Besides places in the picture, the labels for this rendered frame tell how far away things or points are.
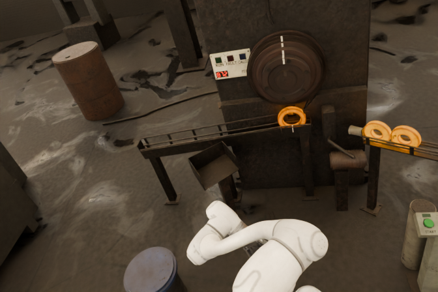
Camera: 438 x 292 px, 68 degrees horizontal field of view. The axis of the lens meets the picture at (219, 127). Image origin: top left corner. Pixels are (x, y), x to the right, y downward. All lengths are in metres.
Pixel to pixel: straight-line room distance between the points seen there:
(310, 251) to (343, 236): 1.49
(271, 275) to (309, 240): 0.15
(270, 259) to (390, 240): 1.60
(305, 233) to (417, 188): 1.89
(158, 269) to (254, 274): 1.14
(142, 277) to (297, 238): 1.24
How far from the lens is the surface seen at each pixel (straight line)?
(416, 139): 2.10
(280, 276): 1.01
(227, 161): 2.23
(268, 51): 1.94
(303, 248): 1.04
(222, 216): 1.54
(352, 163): 2.28
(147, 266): 2.12
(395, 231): 2.58
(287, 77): 1.93
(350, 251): 2.46
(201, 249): 1.49
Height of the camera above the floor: 2.08
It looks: 35 degrees down
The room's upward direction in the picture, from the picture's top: 16 degrees counter-clockwise
